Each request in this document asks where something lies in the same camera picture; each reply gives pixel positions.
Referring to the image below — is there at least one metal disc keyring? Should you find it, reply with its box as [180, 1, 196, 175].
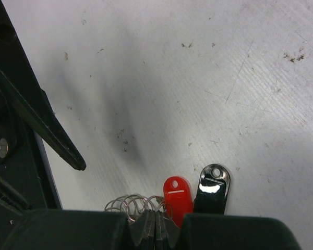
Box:
[104, 194, 173, 223]

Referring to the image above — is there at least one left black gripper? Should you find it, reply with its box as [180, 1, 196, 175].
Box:
[0, 1, 87, 249]

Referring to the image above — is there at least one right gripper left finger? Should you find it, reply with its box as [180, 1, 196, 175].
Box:
[129, 210, 156, 250]

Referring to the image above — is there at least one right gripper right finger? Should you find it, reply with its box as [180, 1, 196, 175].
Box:
[154, 211, 180, 250]

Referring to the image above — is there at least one black key tag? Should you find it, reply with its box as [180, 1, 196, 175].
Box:
[193, 164, 231, 215]

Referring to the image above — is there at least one red key tag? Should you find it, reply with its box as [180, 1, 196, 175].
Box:
[163, 176, 194, 228]

